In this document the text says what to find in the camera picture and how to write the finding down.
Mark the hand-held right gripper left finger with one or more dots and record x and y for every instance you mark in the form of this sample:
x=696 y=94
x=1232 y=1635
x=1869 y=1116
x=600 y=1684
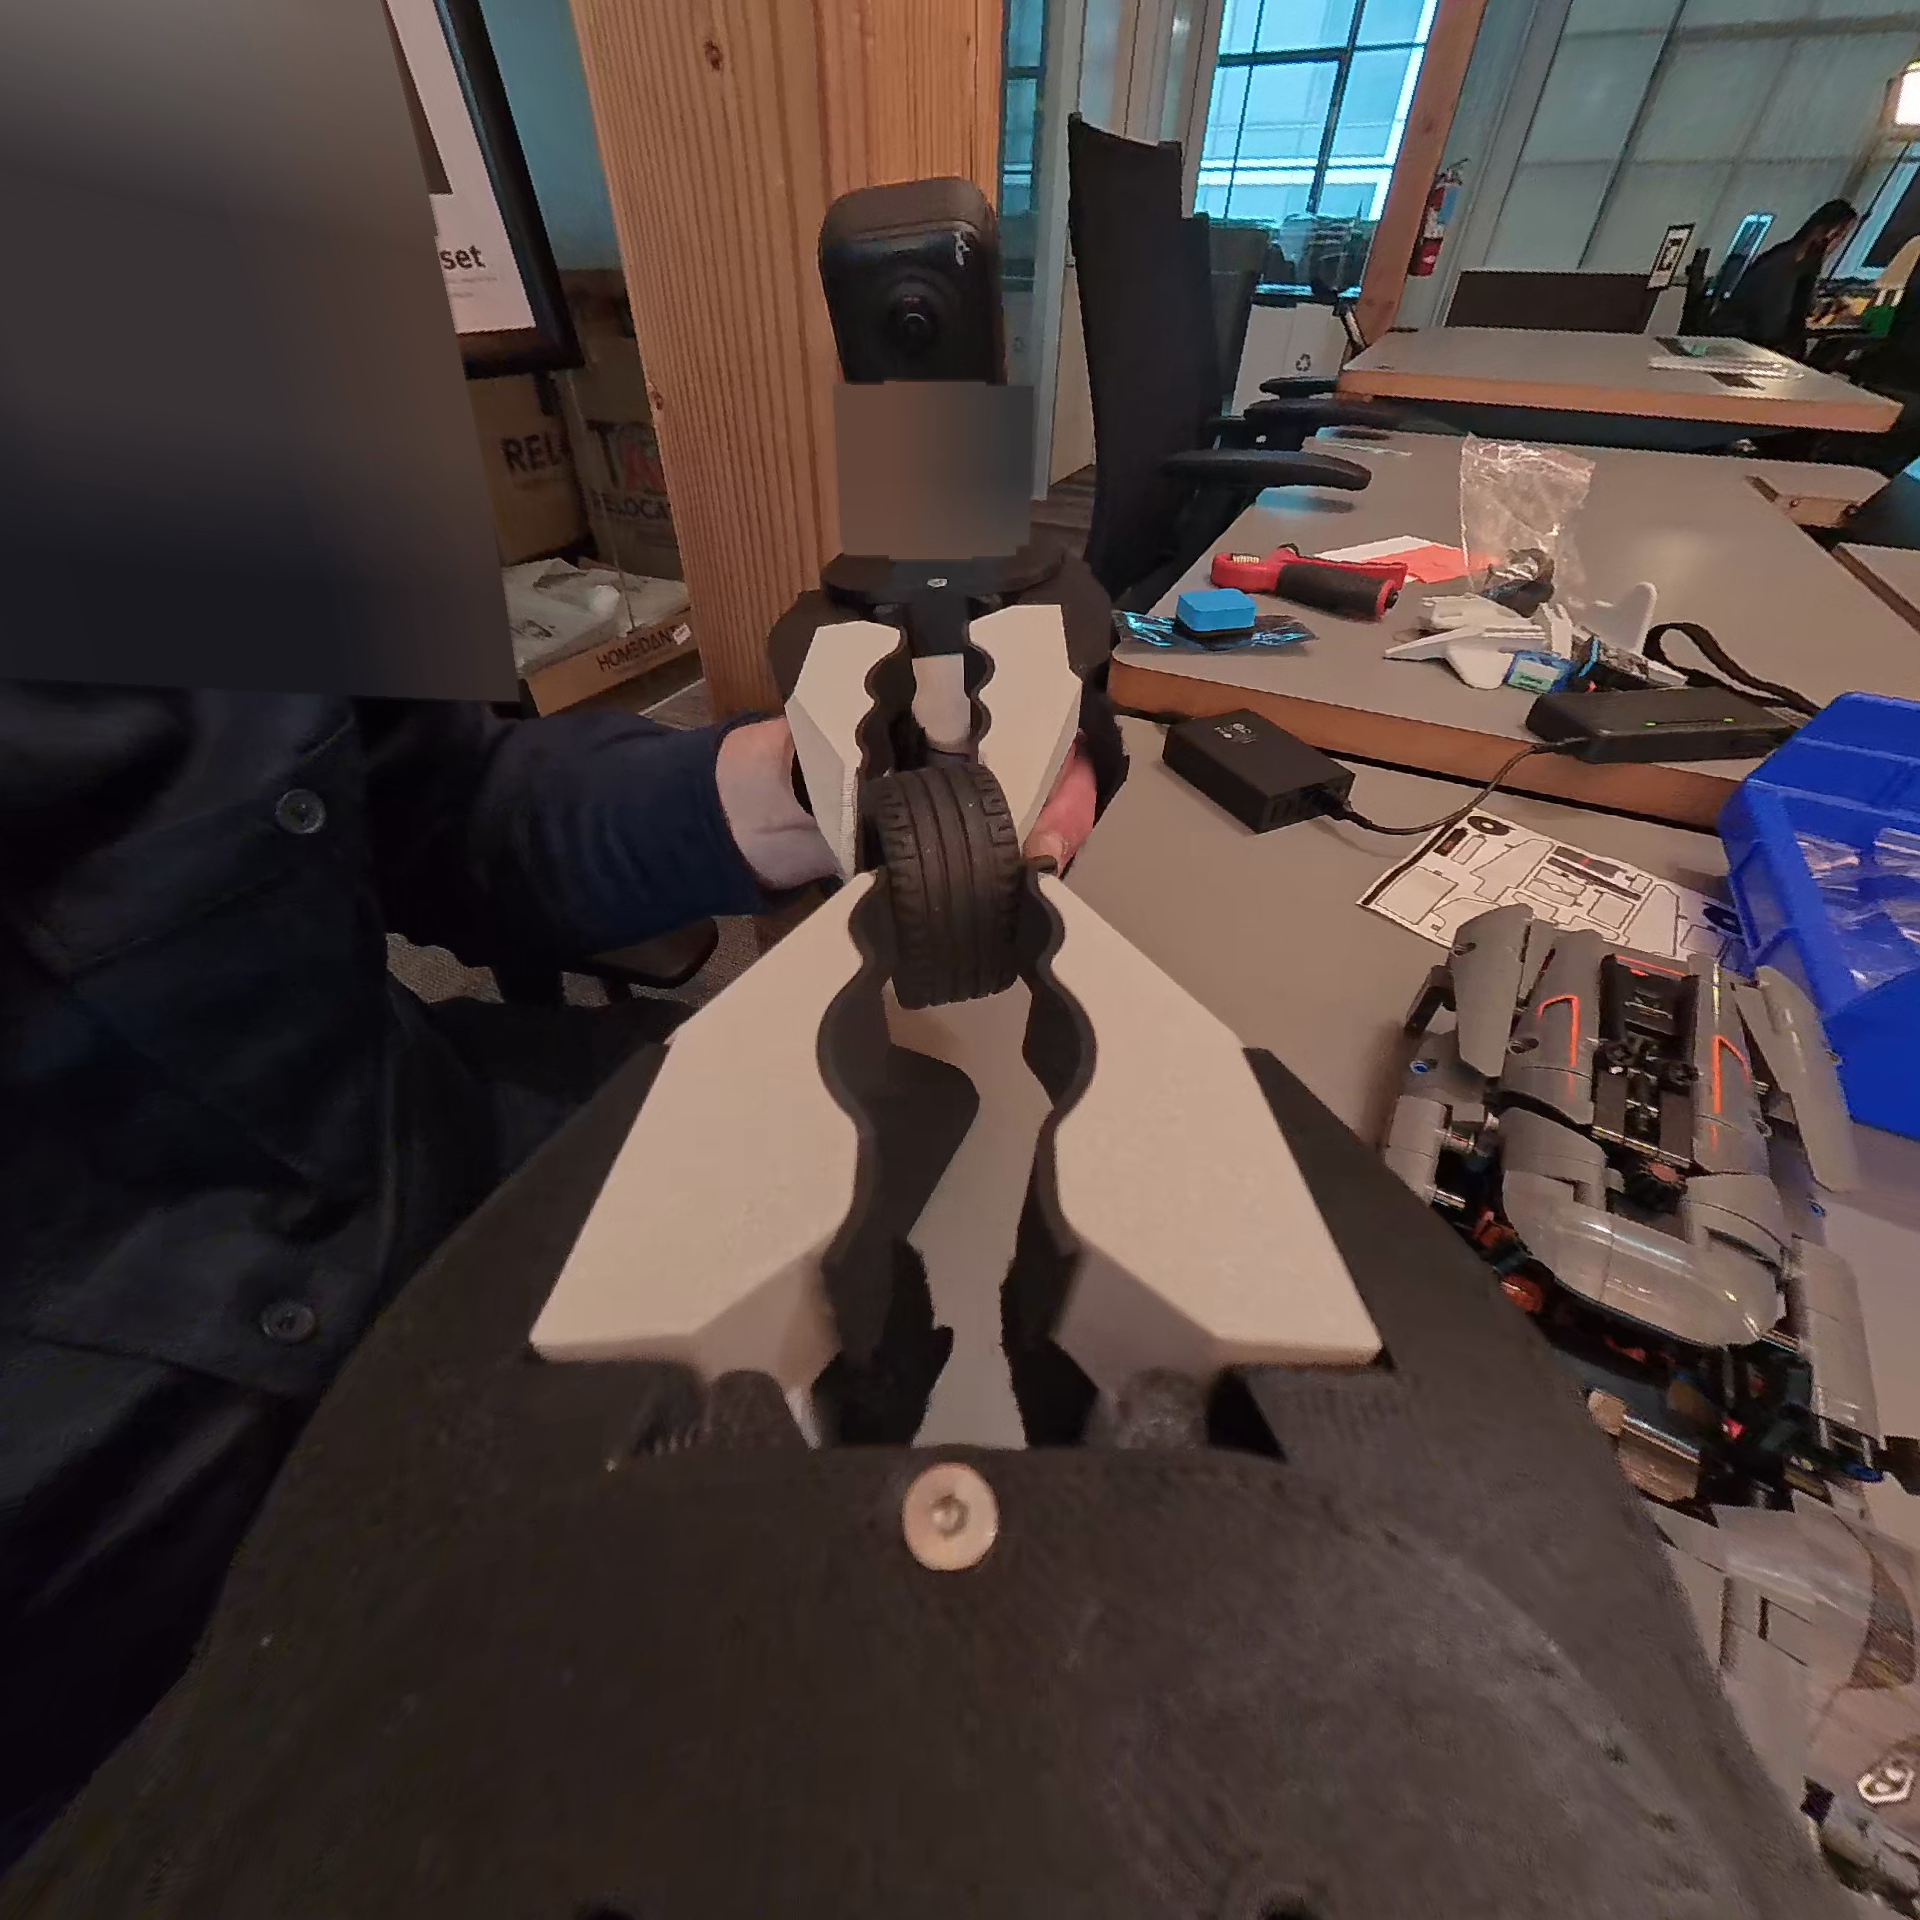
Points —
x=706 y=1201

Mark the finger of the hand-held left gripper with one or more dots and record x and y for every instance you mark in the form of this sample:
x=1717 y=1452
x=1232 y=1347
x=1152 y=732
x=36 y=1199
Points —
x=1037 y=690
x=832 y=720

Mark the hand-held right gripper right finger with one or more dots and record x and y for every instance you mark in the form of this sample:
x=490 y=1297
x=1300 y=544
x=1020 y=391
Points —
x=1214 y=1201

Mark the black toy wheel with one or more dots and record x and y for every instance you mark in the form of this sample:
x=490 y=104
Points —
x=955 y=884

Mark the grey toy car model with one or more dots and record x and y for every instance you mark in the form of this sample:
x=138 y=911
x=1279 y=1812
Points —
x=1622 y=1201

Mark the person's left hand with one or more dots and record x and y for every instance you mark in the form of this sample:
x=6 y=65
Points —
x=765 y=810

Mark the small blue item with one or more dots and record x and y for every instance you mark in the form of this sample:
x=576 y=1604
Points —
x=1213 y=612

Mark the black charger box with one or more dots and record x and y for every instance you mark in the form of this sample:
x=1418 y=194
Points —
x=1244 y=756

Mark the open cardboard box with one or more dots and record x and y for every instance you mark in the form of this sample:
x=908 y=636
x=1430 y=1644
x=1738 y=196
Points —
x=600 y=644

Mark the black office chair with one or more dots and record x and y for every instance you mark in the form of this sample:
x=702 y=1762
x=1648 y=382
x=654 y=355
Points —
x=1156 y=375

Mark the printed cardboard box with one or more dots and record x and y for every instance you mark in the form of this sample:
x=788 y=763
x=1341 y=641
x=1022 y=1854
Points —
x=524 y=481

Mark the white sticker sheet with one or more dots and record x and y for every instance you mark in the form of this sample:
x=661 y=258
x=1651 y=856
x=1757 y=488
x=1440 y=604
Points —
x=1500 y=884

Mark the white plastic part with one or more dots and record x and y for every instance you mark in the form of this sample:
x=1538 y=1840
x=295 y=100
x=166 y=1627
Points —
x=1463 y=652

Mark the person's dark jacket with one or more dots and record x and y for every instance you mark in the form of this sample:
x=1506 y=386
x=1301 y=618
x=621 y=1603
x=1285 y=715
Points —
x=226 y=1126

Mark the small clear bag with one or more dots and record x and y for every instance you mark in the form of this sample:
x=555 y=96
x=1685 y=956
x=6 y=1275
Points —
x=1523 y=495

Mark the red fire extinguisher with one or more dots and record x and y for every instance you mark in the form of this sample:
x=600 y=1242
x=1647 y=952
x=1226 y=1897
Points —
x=1440 y=224

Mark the black monitor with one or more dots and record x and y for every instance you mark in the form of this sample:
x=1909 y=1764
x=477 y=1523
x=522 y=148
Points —
x=1546 y=300

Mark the blue plastic bin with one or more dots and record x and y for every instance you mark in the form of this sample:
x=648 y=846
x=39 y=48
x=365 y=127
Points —
x=1770 y=779

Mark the clear bags of toy parts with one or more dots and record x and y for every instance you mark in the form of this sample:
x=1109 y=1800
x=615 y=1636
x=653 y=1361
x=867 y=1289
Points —
x=1861 y=902

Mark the thick wooden post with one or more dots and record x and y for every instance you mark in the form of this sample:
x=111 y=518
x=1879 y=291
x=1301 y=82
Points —
x=720 y=300

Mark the slim wooden post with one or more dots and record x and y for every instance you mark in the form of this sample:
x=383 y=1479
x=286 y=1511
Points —
x=1412 y=194

